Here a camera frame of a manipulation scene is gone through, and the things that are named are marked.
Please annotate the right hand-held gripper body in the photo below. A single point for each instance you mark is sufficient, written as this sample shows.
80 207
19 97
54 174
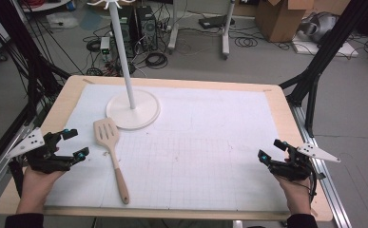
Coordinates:
295 167

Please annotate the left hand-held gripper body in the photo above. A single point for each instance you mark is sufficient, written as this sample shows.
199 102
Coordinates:
42 160

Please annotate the beige slotted spatula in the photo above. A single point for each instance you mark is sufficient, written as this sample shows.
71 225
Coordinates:
107 134

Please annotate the white hook stand rack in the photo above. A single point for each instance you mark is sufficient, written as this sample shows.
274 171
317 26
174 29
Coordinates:
132 109

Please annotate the person's right hand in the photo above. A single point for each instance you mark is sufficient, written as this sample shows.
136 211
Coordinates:
297 194

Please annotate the person's left hand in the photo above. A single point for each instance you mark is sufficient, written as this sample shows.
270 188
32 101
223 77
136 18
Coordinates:
35 190

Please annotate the wooden table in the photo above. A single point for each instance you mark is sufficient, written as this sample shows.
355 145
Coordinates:
276 98

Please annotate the white grid mat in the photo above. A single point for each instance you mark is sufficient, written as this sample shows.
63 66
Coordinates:
188 152

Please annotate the small grey power supply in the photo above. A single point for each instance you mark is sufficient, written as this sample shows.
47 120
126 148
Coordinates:
105 47

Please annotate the white flat board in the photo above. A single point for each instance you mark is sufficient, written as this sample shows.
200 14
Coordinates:
327 49

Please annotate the white stand leg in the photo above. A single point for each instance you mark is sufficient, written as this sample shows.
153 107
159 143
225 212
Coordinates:
173 31
226 34

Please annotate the grey bag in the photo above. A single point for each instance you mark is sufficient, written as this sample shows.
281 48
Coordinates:
319 27

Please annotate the brown cardboard box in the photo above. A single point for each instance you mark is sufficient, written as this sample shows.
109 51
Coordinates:
280 19

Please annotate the black computer tower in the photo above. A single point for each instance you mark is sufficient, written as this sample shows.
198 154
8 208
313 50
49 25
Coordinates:
146 28

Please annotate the round white table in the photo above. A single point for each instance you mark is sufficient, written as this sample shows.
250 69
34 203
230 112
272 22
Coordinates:
45 4

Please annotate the black flat device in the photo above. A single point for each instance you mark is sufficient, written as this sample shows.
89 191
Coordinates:
215 21

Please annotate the aluminium rail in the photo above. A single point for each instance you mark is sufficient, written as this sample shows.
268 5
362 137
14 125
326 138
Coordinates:
1 171
324 190

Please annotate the black metal frame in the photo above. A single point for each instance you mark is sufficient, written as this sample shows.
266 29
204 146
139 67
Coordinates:
327 47
20 47

